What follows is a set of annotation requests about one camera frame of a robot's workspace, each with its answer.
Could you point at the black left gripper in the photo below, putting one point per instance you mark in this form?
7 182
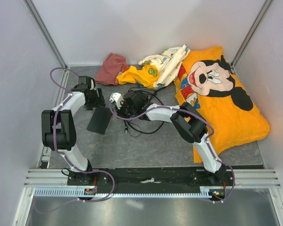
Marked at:
99 100

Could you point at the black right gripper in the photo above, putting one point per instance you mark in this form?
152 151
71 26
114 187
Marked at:
120 112

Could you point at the black network switch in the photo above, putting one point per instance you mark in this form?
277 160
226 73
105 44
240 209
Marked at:
100 120

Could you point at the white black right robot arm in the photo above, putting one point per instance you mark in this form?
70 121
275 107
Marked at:
190 125

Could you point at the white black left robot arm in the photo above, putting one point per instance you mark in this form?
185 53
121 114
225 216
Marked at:
58 127

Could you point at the black power adapter brick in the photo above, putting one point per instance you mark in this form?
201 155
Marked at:
135 99

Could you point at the maroon red cloth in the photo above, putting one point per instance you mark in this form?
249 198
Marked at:
112 65

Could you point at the yellow dinosaur garment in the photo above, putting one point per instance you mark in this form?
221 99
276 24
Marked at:
147 76

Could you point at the cream dinosaur print cloth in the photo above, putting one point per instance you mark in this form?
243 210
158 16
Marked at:
164 68

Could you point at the orange Mickey Mouse pillow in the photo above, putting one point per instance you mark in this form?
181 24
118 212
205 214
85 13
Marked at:
206 81

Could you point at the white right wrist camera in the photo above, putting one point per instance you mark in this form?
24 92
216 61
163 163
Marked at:
117 99

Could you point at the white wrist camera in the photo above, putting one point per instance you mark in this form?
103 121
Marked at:
117 99
86 82

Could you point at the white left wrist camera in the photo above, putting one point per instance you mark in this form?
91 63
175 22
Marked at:
86 82

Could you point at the grey slotted cable duct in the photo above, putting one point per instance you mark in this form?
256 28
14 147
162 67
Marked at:
90 193

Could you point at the aluminium frame rail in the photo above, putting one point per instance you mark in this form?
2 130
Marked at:
45 178

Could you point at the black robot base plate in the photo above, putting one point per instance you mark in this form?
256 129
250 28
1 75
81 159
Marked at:
147 179

